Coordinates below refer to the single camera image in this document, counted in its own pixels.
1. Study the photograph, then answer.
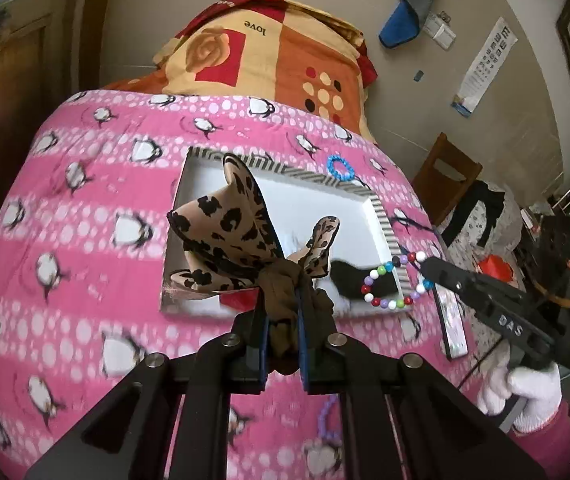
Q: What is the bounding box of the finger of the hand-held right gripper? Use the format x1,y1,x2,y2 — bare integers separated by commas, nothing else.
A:
425,271,488,322
419,256,513,293

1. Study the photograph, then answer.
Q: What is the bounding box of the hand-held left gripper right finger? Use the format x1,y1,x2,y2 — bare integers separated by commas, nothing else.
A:
297,304,548,480

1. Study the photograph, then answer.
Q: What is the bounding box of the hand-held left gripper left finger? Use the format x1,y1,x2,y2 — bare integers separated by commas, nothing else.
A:
25,307,270,480

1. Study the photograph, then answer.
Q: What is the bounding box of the multicolour bead bracelet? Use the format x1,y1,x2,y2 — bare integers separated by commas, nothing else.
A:
360,251,436,311

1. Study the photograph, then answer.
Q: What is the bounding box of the black scrunchie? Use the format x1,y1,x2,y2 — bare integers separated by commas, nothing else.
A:
330,257,400,301

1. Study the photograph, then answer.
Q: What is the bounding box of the leopard print bow scrunchie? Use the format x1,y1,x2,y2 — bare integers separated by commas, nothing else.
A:
167,154,340,376

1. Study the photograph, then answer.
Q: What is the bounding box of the zigzag striped cardboard box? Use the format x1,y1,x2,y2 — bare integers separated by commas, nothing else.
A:
157,146,416,321

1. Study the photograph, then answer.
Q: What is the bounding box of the blue bead bracelet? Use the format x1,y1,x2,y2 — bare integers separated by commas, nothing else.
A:
326,155,356,181

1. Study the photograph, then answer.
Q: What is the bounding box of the person's right forearm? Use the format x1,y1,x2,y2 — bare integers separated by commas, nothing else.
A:
507,400,570,480

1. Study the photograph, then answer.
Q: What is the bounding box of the person's right hand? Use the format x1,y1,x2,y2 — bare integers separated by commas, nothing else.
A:
477,346,564,434

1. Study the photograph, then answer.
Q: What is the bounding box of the black smartphone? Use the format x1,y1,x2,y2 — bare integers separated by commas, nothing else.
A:
432,285,470,361

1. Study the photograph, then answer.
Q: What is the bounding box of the white floral cloth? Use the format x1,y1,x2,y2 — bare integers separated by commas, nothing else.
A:
437,185,528,266

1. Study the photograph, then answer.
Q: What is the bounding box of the black garment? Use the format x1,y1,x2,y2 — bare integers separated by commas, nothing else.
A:
447,180,506,246

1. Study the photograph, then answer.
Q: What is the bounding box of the wooden chair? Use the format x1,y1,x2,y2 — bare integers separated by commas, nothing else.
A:
410,132,483,221

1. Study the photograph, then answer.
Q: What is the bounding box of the pink penguin blanket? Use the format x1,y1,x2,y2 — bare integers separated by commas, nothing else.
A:
0,87,486,480

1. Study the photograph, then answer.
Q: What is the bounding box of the blue grey towel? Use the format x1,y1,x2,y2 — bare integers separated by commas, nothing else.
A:
377,0,448,50

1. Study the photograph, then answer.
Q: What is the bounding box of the orange patchwork quilt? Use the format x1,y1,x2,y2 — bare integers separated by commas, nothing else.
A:
102,0,378,143

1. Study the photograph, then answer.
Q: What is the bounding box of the wooden door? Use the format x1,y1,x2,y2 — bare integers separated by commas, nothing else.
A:
0,0,110,171

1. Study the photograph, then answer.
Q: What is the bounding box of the purple bead bracelet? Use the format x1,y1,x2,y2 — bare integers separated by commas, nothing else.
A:
316,394,343,443

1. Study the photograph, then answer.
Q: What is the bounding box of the white wall calendar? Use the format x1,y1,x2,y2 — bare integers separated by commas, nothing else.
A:
450,17,518,118

